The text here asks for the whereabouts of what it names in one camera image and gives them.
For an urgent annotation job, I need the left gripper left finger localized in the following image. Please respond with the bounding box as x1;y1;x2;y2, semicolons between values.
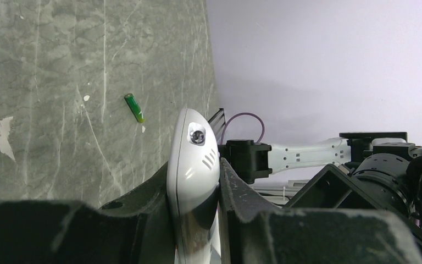
0;166;175;263

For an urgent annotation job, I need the aluminium frame rail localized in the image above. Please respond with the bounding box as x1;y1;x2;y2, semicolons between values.
208;108;226;145

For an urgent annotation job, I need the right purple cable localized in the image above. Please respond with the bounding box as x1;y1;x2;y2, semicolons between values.
220;112;266;145

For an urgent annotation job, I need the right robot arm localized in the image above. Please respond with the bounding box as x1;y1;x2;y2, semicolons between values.
218;132;422;263

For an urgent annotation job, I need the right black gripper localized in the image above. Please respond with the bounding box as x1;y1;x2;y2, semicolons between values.
285;153;422;254

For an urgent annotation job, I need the white remote control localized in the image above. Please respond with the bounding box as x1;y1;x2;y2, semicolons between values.
166;108;220;263

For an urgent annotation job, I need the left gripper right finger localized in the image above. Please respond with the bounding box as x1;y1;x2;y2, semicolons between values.
219;158;422;263

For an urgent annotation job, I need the small green battery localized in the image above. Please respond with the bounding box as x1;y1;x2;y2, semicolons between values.
124;93;145;123

